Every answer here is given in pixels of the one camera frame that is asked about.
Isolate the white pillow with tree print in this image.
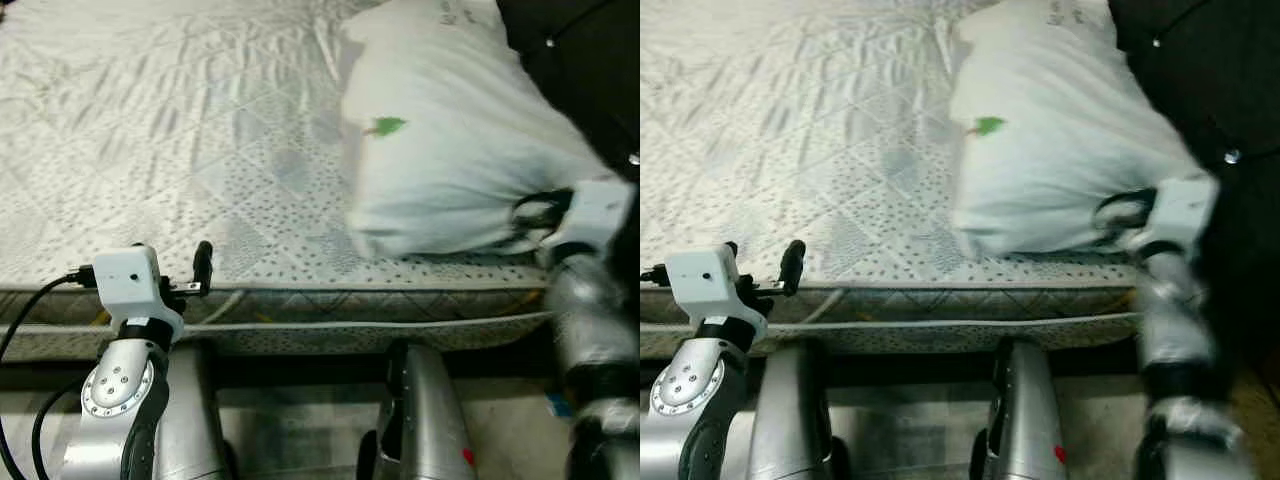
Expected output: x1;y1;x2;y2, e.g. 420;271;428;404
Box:
340;0;619;261
948;0;1209;261

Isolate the grey quilted mattress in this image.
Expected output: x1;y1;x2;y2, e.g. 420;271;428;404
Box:
640;0;1206;363
0;0;641;363

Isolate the silver left robot leg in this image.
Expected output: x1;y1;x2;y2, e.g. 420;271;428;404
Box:
748;340;847;480
155;340;237;480

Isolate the silver robot leg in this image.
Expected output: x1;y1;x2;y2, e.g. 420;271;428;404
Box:
748;340;847;480
358;338;481;480
155;340;237;480
968;335;1073;480

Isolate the silver right robot leg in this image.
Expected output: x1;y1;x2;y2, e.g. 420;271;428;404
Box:
358;338;481;480
968;335;1073;480

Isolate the brown floor mat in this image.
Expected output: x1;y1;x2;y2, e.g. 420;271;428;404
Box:
1228;365;1280;480

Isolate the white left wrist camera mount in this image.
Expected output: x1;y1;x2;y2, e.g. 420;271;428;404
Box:
92;246;187;338
664;246;771;343

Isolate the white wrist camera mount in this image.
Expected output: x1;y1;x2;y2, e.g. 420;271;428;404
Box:
546;180;637;265
1128;175;1221;253
92;246;187;338
664;246;771;343

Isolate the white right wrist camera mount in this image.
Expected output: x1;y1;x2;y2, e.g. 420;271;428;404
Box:
546;180;637;265
1128;175;1221;253

